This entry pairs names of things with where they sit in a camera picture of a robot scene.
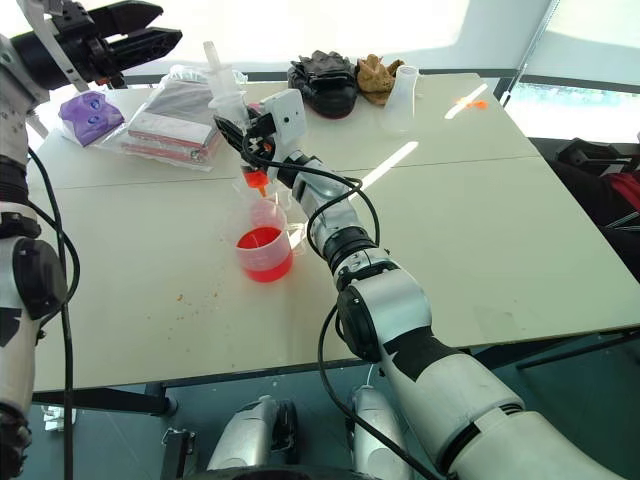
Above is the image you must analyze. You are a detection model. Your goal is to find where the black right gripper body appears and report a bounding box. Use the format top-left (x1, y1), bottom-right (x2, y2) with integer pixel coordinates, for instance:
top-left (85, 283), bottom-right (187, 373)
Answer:
top-left (243, 113), bottom-right (279, 157)

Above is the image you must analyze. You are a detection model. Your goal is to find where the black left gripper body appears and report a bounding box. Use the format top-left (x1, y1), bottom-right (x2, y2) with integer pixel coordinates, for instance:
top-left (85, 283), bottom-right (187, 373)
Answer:
top-left (52, 2), bottom-right (127, 89)

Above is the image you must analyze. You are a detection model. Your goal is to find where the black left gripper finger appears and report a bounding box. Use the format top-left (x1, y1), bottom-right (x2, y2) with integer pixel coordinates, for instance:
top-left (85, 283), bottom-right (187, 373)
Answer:
top-left (106, 28), bottom-right (184, 76)
top-left (92, 1), bottom-right (165, 39)

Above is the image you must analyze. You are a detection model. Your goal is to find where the large clear syringe orange tip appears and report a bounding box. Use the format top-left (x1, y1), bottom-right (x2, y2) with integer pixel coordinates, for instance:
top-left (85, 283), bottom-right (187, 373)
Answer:
top-left (202, 40), bottom-right (271, 197)

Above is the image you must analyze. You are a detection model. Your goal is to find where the clear cup with red liquid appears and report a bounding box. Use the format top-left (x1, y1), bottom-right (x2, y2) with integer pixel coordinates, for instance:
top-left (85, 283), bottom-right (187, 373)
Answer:
top-left (227, 198), bottom-right (296, 284)

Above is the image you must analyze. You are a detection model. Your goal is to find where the clear plastic bag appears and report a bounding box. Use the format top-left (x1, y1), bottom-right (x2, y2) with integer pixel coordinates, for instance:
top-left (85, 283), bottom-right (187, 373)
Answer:
top-left (94, 63), bottom-right (249, 174)

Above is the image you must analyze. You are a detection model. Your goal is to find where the silver pink foil pack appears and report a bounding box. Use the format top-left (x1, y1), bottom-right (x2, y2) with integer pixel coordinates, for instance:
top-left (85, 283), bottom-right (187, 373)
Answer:
top-left (122, 79), bottom-right (224, 164)

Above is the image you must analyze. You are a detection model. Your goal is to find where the crumpled black glove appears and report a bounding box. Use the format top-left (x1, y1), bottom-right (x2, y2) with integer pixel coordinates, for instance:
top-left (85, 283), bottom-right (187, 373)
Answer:
top-left (287, 49), bottom-right (354, 84)
top-left (302, 74), bottom-right (359, 120)

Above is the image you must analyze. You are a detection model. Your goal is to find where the clear conical flask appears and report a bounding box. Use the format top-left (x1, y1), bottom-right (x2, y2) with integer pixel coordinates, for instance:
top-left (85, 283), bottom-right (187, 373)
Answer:
top-left (382, 64), bottom-right (420, 135)

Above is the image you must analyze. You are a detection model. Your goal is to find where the silver window blind rod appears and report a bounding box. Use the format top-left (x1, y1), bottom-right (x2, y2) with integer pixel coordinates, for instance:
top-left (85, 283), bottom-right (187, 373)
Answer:
top-left (502, 0), bottom-right (559, 106)

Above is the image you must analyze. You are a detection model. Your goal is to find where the black rounded leg part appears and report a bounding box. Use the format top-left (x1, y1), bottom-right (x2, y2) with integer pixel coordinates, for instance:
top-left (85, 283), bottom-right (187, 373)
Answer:
top-left (272, 398), bottom-right (301, 464)

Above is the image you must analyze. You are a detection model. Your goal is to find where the silver left robot leg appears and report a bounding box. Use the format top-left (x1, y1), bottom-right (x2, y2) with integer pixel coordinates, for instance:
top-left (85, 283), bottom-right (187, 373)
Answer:
top-left (207, 394), bottom-right (279, 471)

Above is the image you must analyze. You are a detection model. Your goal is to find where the silver robot leg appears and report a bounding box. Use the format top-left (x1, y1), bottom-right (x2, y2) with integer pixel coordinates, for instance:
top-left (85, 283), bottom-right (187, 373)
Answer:
top-left (347, 384), bottom-right (416, 480)
top-left (207, 394), bottom-right (279, 471)

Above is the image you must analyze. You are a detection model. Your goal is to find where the black bag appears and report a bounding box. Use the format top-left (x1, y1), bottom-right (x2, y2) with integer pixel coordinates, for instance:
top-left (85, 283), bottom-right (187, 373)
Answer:
top-left (529, 137), bottom-right (640, 281)

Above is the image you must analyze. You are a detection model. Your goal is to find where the silver right robot leg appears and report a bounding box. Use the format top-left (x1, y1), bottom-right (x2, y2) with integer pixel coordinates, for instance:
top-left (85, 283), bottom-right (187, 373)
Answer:
top-left (347, 384), bottom-right (416, 480)

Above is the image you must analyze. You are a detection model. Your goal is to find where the white crumpled plastic scrap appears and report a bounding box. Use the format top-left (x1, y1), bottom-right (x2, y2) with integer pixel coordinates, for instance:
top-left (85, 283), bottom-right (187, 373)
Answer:
top-left (39, 404), bottom-right (76, 431)

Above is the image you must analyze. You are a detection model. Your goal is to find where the dark rounded robot body shape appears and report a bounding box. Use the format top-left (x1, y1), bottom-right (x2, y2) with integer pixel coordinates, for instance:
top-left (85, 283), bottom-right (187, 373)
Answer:
top-left (189, 462), bottom-right (361, 480)

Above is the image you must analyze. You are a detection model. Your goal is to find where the red item in bag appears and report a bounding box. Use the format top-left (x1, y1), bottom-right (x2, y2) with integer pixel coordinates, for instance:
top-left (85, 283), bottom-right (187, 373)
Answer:
top-left (607, 172), bottom-right (640, 216)

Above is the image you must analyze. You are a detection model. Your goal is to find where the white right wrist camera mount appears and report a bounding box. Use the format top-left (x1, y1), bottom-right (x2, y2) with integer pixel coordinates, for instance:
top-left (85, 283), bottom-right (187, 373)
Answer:
top-left (257, 88), bottom-right (307, 156)

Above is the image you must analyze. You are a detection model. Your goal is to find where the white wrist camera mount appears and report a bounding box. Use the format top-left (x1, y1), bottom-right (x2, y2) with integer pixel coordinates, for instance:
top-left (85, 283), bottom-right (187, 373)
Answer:
top-left (17, 0), bottom-right (90, 94)
top-left (257, 88), bottom-right (307, 156)

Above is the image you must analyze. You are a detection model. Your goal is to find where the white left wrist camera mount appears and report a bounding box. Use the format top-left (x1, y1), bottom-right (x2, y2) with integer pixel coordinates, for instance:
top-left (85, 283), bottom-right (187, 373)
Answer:
top-left (17, 0), bottom-right (90, 94)

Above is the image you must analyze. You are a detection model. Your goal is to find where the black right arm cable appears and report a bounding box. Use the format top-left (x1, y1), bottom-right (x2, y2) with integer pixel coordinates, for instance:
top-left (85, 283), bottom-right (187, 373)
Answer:
top-left (242, 127), bottom-right (441, 480)

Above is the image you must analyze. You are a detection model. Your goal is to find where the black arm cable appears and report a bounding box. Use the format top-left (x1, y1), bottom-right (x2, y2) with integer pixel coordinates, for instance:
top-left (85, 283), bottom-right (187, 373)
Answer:
top-left (27, 147), bottom-right (82, 480)
top-left (242, 127), bottom-right (441, 480)

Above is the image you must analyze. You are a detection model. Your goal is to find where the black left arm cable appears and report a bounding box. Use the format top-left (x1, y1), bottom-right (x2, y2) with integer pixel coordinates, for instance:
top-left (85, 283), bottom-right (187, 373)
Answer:
top-left (27, 147), bottom-right (82, 480)

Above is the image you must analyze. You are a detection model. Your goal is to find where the black table frame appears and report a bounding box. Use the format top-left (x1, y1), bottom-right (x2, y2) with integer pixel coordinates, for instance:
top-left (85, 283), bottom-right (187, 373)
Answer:
top-left (29, 329), bottom-right (640, 416)

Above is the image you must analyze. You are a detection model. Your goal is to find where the grey metal bracket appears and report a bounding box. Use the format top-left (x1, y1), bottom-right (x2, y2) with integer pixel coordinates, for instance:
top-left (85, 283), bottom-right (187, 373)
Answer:
top-left (159, 427), bottom-right (196, 480)

